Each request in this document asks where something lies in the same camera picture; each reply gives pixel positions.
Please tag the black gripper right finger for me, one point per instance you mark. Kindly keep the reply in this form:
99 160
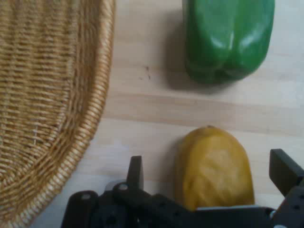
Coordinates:
288 175

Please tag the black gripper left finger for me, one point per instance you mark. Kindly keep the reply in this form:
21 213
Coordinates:
133 202

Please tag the yellow lemon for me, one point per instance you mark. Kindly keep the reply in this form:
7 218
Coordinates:
213 168

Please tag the light wooden cutting board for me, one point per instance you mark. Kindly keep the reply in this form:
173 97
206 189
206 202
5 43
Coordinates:
147 107

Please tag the woven wicker basket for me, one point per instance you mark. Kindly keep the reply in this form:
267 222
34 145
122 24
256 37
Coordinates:
42 95

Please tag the green bell pepper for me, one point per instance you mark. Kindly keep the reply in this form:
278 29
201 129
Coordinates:
225 40

